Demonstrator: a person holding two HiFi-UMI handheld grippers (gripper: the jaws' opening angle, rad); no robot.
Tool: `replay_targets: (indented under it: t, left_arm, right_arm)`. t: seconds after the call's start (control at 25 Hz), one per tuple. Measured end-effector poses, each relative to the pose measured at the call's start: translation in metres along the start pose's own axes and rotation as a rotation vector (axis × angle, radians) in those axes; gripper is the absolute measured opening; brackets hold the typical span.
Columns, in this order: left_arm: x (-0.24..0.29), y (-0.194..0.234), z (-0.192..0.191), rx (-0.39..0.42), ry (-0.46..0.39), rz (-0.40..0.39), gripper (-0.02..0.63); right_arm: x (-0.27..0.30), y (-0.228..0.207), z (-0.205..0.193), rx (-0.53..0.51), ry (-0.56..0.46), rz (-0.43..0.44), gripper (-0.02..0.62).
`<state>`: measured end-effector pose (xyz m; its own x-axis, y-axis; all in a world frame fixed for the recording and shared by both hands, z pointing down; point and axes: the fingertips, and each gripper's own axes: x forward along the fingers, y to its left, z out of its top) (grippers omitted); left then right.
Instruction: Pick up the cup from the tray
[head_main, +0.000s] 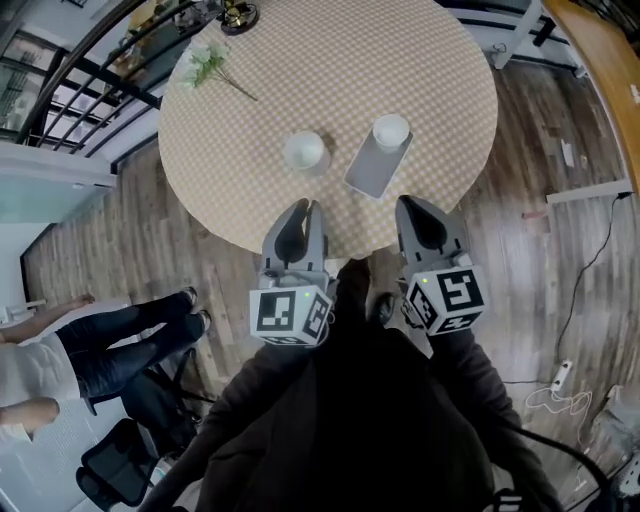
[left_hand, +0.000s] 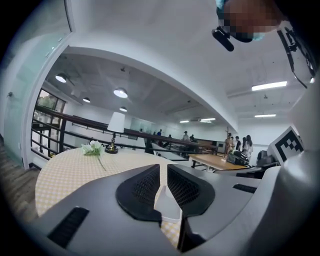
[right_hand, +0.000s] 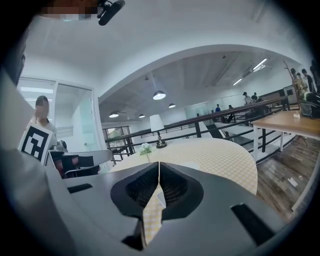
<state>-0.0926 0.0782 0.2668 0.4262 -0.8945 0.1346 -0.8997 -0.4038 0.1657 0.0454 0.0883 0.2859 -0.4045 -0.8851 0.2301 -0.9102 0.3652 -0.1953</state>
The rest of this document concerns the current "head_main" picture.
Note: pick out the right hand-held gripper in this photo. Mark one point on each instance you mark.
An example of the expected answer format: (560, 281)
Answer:
(450, 300)

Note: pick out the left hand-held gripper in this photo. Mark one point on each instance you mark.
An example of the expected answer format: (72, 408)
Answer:
(280, 315)

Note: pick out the grey rectangular tray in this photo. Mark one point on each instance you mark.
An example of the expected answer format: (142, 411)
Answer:
(372, 172)

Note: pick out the white cup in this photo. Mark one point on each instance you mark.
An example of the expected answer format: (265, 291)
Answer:
(391, 131)
(303, 150)

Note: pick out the person's right forearm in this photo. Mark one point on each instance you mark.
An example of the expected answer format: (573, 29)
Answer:
(475, 375)

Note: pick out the person's left forearm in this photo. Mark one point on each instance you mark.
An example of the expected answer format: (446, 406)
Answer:
(260, 385)

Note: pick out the person's dark trouser leg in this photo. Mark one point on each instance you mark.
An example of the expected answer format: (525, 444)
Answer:
(352, 285)

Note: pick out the person's black shoe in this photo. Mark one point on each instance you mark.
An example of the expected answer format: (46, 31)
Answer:
(385, 309)

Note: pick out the small pink stick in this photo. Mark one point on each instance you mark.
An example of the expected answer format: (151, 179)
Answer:
(532, 215)

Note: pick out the white paper scrap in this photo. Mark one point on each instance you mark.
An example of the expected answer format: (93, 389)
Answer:
(566, 152)

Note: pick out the round table checkered tablecloth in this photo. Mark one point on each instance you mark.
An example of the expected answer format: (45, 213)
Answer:
(300, 75)

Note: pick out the white power strip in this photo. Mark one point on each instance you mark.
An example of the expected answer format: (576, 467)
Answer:
(562, 375)

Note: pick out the person's dark jacket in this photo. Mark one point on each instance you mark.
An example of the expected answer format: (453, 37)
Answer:
(360, 425)

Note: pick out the white artificial flower bunch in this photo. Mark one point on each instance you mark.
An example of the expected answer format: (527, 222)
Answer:
(202, 60)

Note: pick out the black metal railing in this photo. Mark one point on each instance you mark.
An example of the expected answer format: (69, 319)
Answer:
(115, 80)

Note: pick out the wooden desk white legs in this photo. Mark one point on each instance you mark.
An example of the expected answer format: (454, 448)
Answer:
(600, 60)

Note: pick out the frosted glass partition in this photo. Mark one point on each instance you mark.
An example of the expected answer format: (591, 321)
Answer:
(40, 200)

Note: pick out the grey bag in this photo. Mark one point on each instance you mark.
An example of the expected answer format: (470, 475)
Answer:
(617, 420)

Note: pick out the black and white harness buckle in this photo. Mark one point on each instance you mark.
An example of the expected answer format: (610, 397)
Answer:
(506, 502)

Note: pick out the black office chair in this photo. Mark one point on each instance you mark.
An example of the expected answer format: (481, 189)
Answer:
(115, 465)

